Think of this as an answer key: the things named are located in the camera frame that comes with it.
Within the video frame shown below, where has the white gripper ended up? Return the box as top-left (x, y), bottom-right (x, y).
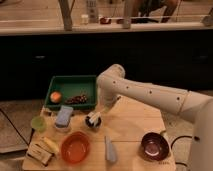
top-left (99, 90), bottom-right (120, 112)

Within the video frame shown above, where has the white handled dish brush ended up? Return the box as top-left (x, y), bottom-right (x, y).
top-left (86, 112), bottom-right (101, 119)

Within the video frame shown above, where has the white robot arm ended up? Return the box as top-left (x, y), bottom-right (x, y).
top-left (97, 64), bottom-right (213, 171)

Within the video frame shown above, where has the small metal cup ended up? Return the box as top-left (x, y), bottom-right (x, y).
top-left (85, 116), bottom-right (102, 131)

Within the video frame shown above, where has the green plastic cup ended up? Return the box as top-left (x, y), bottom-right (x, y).
top-left (31, 116), bottom-right (46, 132)

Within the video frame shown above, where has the dark grape bunch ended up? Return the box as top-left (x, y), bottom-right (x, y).
top-left (65, 95), bottom-right (87, 104)

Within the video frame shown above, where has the green plastic bin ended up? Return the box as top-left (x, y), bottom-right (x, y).
top-left (44, 75), bottom-right (97, 111)

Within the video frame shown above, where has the red yellow apple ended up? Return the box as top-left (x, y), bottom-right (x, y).
top-left (50, 91), bottom-right (62, 103)

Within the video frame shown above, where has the orange plastic bowl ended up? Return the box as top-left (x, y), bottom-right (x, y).
top-left (60, 131), bottom-right (90, 165)

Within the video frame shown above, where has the dark purple bowl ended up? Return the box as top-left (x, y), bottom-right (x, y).
top-left (141, 132), bottom-right (169, 161)

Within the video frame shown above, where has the yellow banana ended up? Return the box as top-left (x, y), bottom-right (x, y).
top-left (43, 137), bottom-right (59, 154)

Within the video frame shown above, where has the red object on shelf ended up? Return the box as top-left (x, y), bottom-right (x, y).
top-left (99, 17), bottom-right (112, 25)

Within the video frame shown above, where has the white jar on shelf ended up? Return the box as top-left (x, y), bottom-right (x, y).
top-left (81, 14), bottom-right (89, 25)

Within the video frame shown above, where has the wooden block holder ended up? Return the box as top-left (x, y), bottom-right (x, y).
top-left (27, 143), bottom-right (53, 166)

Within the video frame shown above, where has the person sitting in background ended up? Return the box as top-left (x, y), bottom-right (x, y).
top-left (131, 0), bottom-right (178, 23)

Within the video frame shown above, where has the black cable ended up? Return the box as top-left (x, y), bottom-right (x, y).
top-left (0, 108), bottom-right (34, 146)

